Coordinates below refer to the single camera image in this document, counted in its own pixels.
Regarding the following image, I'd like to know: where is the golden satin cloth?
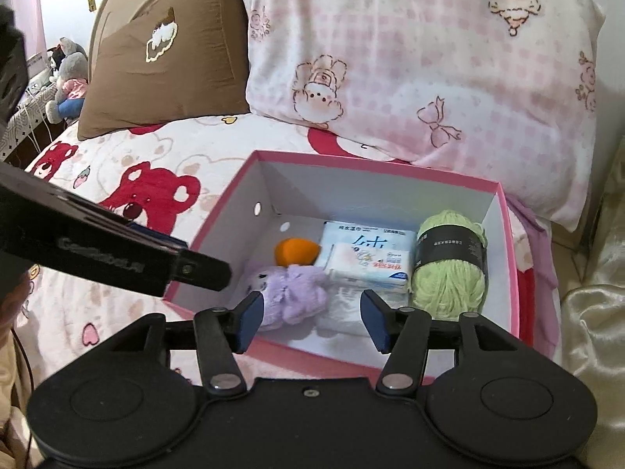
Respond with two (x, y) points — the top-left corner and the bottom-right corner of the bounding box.
(557, 141), (625, 469)

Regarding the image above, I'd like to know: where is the blue wet wipes pack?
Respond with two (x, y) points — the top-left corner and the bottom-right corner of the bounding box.
(315, 221), (418, 269)

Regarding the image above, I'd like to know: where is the pink cardboard box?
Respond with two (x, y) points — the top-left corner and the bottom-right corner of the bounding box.
(163, 150), (523, 386)

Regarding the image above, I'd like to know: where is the white patterned bedside cloth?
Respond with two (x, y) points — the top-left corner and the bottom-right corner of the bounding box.
(0, 83), (57, 159)

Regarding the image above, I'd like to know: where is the clear floss pick box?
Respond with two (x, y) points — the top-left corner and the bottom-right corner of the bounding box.
(317, 283), (377, 337)

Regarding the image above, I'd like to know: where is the pink checked pillow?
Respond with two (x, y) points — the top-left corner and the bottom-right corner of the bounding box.
(230, 0), (606, 233)

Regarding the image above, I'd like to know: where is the grey plush toy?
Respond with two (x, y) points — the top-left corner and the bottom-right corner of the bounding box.
(46, 36), (91, 123)

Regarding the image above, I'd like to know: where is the small white tissue pack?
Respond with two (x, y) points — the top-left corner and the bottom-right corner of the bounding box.
(328, 243), (411, 295)

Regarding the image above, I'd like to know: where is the black white plush toy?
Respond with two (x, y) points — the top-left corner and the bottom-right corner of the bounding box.
(46, 46), (69, 84)

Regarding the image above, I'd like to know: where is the cream cloth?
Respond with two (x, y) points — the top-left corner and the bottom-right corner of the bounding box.
(0, 332), (35, 469)

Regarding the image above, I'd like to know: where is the purple plush toy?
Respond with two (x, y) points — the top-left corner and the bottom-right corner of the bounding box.
(243, 263), (330, 332)

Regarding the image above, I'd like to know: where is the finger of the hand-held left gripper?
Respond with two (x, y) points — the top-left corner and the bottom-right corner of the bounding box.
(168, 247), (233, 291)
(128, 224), (189, 251)

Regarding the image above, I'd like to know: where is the green yarn ball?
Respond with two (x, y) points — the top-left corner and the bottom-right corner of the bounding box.
(409, 210), (489, 323)

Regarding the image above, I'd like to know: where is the pink curtain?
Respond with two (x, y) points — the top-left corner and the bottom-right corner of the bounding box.
(9, 0), (48, 59)

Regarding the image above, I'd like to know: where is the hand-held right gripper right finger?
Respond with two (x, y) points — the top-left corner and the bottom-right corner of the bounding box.
(360, 289), (516, 398)

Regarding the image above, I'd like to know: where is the brown pillow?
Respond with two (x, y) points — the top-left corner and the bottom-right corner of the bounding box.
(77, 0), (251, 141)

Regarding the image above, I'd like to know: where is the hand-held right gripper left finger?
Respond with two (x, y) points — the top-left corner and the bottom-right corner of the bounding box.
(112, 290), (264, 399)

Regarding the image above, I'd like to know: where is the small orange ball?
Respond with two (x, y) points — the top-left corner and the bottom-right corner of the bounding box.
(274, 238), (319, 267)

